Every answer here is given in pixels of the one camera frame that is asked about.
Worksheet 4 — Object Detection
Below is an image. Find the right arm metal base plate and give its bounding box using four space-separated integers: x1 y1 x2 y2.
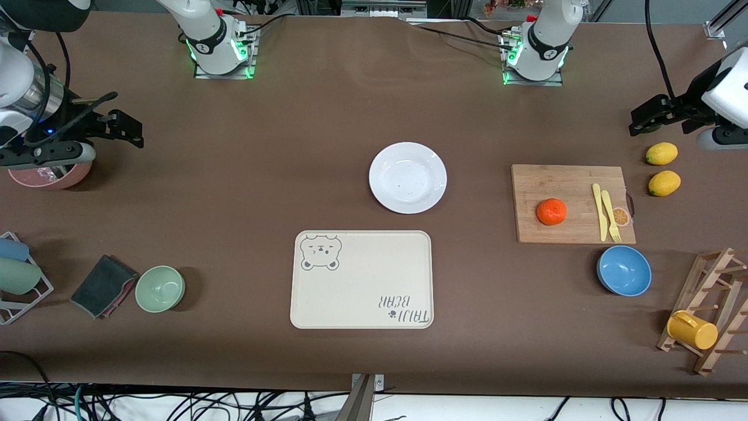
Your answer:
194 26 258 80

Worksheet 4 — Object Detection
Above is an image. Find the light blue cup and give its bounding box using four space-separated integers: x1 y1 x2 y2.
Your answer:
0 238 30 262

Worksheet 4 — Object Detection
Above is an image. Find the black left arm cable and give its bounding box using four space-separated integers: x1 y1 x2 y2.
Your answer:
645 0 680 101

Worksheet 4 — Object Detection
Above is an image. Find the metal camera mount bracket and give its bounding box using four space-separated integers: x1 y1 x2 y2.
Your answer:
336 374 386 421

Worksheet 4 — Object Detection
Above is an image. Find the pink bowl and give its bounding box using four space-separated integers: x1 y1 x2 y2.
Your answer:
7 161 93 190

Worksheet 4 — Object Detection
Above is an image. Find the dark grey folded cloth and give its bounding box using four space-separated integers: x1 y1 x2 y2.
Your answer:
70 254 139 320

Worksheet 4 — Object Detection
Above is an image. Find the white wire cup rack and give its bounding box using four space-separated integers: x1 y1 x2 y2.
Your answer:
0 232 54 326

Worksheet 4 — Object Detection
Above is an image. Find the teal cable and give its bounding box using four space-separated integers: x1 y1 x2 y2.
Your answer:
71 385 89 421

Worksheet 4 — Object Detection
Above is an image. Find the yellow plastic fork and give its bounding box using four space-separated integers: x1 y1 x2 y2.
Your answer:
601 190 622 243

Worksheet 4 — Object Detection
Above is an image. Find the aluminium frame profile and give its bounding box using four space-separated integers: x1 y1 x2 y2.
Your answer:
704 0 748 39

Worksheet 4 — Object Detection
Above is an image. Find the blue bowl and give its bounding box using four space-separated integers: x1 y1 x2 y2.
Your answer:
597 245 653 297

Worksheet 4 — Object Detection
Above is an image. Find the pale green bowl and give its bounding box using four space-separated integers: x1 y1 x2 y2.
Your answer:
135 265 186 313

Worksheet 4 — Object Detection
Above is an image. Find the wooden cutting board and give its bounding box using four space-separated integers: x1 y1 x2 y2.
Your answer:
511 164 636 244

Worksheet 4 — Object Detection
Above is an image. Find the beige bear print tray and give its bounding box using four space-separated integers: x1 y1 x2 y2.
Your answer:
290 230 434 329

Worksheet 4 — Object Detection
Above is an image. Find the yellow plastic knife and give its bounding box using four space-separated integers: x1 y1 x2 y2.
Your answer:
592 184 609 242

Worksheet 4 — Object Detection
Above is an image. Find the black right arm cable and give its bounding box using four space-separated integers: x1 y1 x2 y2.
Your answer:
54 32 72 89

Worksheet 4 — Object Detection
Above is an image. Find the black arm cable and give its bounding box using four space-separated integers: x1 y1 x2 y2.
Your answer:
645 0 680 101
54 32 72 89

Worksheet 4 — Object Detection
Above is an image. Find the pale green cup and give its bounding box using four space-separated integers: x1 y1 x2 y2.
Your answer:
0 258 43 295

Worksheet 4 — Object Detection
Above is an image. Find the metal scoop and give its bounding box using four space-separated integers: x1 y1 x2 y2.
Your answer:
36 165 78 180

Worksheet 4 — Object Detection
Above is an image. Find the black table cable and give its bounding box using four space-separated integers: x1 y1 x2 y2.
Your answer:
409 22 518 51
237 13 293 37

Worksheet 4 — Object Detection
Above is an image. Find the orange mandarin fruit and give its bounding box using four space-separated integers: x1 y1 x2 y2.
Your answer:
536 198 567 226

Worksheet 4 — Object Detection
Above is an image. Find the yellow lemon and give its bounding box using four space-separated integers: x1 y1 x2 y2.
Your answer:
648 170 682 197
646 142 679 165

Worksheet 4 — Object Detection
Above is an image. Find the white round plate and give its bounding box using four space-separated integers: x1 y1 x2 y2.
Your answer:
369 142 448 215

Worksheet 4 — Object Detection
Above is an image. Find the wooden drying rack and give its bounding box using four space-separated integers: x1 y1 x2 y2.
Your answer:
657 247 748 376

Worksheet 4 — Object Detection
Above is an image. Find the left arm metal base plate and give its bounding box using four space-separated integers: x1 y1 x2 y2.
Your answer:
500 32 565 87

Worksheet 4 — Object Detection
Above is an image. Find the yellow cup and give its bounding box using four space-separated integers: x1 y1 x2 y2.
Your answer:
667 310 719 350

